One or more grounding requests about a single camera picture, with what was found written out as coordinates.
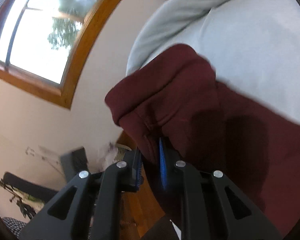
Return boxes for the maroon pants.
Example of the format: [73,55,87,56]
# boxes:
[105,44,300,239]

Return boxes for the black chair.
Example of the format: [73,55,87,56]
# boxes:
[3,147,88,203]

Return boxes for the dried branch plant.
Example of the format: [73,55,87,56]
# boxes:
[0,178,44,219]

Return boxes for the checkered cloth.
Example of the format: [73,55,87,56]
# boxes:
[2,217,27,238]

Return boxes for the light blue bed sheet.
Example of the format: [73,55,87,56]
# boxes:
[126,0,300,124]

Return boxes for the wooden framed window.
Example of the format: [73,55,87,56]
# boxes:
[0,0,121,109]

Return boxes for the wooden bed frame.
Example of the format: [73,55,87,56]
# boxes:
[119,172,178,239]

